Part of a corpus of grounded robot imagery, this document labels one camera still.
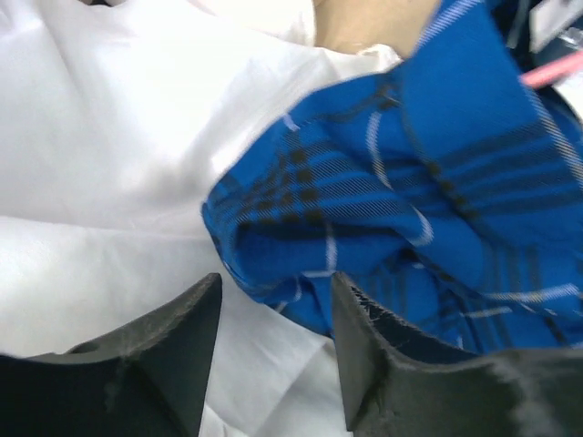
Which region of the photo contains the pink hanger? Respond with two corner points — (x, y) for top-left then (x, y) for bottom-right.
(520, 51), (583, 88)

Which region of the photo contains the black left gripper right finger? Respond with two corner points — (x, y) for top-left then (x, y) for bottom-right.
(332, 273), (582, 437)

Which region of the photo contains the white hanging shirt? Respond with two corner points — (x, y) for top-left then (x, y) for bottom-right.
(1, 1), (399, 436)

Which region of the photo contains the blue plaid shirt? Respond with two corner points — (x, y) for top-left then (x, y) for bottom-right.
(201, 1), (582, 354)

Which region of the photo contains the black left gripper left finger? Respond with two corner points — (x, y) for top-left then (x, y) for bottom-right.
(1, 273), (222, 437)

